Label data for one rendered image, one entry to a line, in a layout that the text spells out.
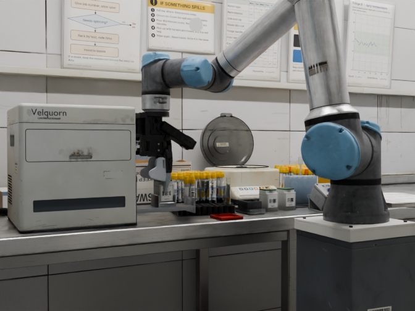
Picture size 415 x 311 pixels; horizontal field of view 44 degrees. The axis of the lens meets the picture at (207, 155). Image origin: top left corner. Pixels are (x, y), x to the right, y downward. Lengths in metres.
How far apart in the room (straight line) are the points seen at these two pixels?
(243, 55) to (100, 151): 0.44
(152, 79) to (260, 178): 0.63
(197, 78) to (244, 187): 0.61
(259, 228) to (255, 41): 0.50
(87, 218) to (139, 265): 0.79
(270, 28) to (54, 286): 1.19
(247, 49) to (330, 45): 0.30
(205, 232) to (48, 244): 0.40
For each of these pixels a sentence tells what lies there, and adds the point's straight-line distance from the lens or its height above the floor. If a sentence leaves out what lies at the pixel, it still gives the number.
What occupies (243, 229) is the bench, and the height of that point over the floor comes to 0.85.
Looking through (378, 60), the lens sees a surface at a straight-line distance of 2.67.
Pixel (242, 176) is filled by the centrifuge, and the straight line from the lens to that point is 1.77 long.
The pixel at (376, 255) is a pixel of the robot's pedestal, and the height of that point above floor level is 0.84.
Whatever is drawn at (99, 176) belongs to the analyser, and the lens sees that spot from 1.29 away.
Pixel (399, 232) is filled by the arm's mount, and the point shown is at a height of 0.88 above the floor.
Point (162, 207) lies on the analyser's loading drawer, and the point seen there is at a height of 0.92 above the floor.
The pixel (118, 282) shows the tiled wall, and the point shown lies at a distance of 2.03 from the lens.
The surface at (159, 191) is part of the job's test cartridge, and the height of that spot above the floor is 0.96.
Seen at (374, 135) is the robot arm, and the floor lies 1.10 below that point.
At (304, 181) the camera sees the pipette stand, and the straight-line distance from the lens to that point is 1.70.
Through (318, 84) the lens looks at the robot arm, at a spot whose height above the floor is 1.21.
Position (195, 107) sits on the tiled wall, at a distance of 2.08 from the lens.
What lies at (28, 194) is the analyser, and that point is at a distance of 1.26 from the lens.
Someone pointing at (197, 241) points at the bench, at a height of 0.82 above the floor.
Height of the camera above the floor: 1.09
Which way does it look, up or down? 2 degrees down
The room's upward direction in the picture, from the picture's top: straight up
